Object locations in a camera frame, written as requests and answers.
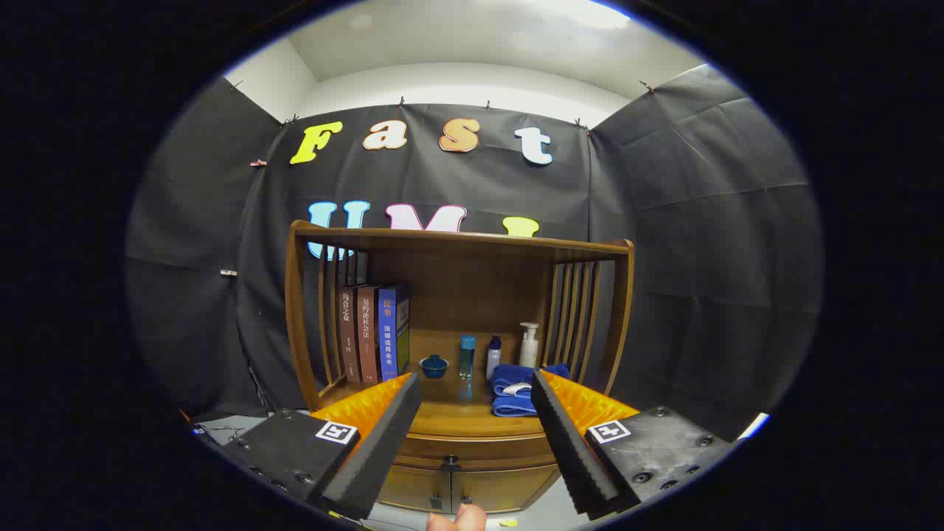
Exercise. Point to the wooden cabinet door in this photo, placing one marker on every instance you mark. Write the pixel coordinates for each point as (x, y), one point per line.
(413, 488)
(494, 488)

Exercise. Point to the blue lidded teacup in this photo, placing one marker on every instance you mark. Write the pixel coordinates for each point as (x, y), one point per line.
(434, 366)

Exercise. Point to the folded blue towel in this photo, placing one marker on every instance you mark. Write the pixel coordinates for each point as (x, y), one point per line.
(509, 404)

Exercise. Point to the reddish brown book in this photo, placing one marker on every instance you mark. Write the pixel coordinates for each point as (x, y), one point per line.
(368, 335)

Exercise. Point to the black backdrop cloth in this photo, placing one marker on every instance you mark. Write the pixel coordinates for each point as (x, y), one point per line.
(700, 221)

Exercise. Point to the white pump bottle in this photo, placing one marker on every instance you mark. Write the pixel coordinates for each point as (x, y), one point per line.
(528, 352)

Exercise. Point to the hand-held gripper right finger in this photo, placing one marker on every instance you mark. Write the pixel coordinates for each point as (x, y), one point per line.
(568, 450)

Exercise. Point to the teal glass bottle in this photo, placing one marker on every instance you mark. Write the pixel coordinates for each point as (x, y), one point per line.
(467, 358)

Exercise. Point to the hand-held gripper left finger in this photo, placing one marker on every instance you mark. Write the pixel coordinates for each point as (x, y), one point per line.
(383, 450)

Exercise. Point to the wooden countertop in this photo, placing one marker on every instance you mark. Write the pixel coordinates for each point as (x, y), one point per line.
(450, 413)

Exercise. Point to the dark brown book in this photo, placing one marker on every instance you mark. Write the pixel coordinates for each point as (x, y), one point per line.
(348, 332)

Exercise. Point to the wooden drawer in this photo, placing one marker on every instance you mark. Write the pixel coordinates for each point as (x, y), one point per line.
(487, 450)

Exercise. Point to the wooden cabinet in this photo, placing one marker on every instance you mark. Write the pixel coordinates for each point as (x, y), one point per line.
(472, 280)

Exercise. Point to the blue book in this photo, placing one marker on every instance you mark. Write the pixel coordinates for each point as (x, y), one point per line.
(388, 332)

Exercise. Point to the small white bottle blue cap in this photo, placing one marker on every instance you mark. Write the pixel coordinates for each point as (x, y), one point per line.
(493, 361)

